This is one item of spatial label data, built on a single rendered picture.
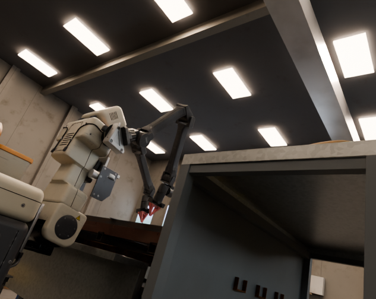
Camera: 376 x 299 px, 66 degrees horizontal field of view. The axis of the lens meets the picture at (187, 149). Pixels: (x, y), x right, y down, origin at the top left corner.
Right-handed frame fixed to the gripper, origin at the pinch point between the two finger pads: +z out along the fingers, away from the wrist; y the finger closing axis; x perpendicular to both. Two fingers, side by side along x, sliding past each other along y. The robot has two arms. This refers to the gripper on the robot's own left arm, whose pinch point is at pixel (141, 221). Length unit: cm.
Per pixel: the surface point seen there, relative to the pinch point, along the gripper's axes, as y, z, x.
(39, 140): 939, -540, -259
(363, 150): -151, 28, 78
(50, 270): 22, 41, 45
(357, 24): -184, -482, -323
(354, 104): -131, -493, -588
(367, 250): -147, 50, 78
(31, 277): 42, 45, 45
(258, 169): -125, 26, 77
